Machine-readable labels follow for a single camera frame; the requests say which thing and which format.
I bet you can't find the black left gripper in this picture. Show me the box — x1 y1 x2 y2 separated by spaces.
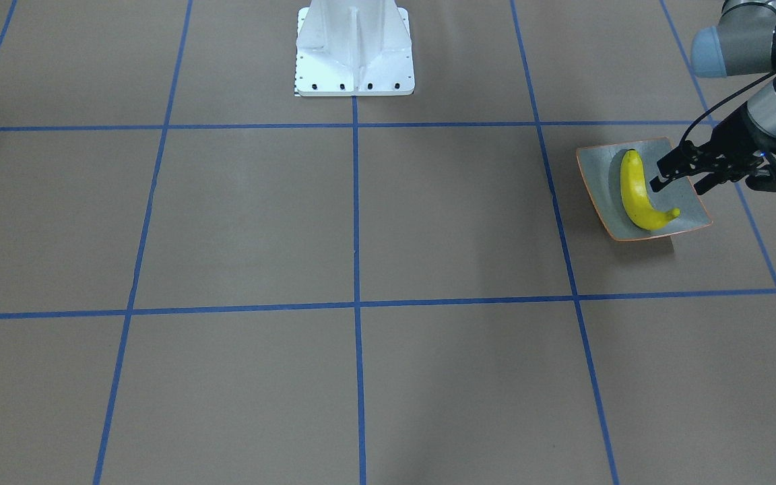
649 108 776 193

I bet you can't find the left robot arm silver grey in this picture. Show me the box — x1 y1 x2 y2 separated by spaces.
649 1 776 195

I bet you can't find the grey square plate orange rim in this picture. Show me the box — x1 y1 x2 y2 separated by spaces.
576 137 711 242

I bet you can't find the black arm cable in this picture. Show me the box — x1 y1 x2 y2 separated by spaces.
679 67 776 146

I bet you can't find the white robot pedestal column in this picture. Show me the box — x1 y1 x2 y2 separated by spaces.
294 1 416 96

